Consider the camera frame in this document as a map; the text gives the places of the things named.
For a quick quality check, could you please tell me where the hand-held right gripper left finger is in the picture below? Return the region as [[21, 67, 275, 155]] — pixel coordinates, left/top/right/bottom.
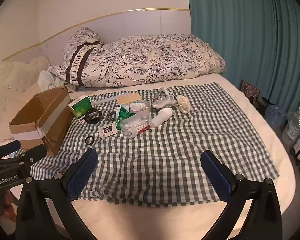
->
[[15, 148, 98, 240]]

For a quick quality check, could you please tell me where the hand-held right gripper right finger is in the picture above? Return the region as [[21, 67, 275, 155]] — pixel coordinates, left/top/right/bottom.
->
[[200, 150, 283, 240]]

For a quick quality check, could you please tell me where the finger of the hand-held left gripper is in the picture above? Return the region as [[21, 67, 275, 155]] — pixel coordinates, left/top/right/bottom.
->
[[4, 144, 48, 173], [0, 140, 22, 160]]

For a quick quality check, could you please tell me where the brown cardboard box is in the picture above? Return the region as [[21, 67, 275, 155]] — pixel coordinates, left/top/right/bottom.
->
[[9, 85, 74, 157]]

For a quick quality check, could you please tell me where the black case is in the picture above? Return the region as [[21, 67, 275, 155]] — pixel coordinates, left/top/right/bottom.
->
[[85, 109, 103, 125]]

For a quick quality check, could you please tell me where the green medicine box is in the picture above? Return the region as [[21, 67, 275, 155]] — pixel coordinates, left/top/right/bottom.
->
[[68, 95, 94, 123]]

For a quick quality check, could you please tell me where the beige carton box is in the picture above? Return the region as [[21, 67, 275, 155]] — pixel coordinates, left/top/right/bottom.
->
[[115, 93, 142, 105]]

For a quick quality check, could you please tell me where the person's left hand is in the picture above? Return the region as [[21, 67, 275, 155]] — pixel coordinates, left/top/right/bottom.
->
[[2, 189, 17, 222]]

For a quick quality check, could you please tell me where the small printed card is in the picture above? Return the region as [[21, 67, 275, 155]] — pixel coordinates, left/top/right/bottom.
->
[[99, 124, 118, 138]]

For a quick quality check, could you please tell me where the white tufted headboard cushion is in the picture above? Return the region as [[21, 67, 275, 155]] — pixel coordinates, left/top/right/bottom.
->
[[0, 56, 50, 145]]

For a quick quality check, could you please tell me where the checked cloth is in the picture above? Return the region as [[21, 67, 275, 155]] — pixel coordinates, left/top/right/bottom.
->
[[30, 81, 280, 208]]

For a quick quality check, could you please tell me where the clear cotton swab box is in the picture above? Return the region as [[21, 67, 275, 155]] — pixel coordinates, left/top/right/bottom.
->
[[119, 111, 152, 140]]

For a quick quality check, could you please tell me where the small tissue pack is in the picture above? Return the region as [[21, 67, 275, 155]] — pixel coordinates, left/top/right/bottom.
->
[[115, 105, 135, 130]]

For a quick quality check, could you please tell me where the pale knitted cloth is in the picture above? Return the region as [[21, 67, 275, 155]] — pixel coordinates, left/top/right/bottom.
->
[[38, 70, 77, 92]]

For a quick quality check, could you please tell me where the white flat strip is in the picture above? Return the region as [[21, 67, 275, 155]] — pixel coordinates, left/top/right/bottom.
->
[[91, 95, 118, 105]]

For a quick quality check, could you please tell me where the cream scrunchie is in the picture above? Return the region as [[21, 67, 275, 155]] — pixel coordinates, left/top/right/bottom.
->
[[176, 94, 192, 114]]

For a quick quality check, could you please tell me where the white bottle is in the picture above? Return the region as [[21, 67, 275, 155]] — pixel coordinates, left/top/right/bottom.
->
[[151, 107, 174, 128]]

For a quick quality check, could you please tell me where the plastic-wrapped bottle pack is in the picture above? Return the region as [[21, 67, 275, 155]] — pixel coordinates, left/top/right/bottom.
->
[[264, 104, 288, 128]]

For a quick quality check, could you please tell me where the white tissue pack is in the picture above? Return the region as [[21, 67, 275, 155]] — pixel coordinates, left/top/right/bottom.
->
[[129, 100, 151, 114]]

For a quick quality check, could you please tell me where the large clear water bottle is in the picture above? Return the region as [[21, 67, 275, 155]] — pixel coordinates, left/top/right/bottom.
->
[[281, 107, 300, 147]]

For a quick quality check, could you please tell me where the floral bag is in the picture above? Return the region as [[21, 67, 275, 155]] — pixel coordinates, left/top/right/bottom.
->
[[240, 80, 262, 105]]

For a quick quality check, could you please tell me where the crumpled printed plastic bag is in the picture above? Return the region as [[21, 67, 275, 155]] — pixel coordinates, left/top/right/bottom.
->
[[151, 87, 178, 109]]

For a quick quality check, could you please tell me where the floral duvet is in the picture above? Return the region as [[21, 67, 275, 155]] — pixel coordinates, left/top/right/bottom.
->
[[47, 27, 227, 88]]

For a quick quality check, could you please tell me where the teal curtain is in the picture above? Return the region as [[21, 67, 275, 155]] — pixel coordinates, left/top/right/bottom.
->
[[186, 0, 300, 115]]

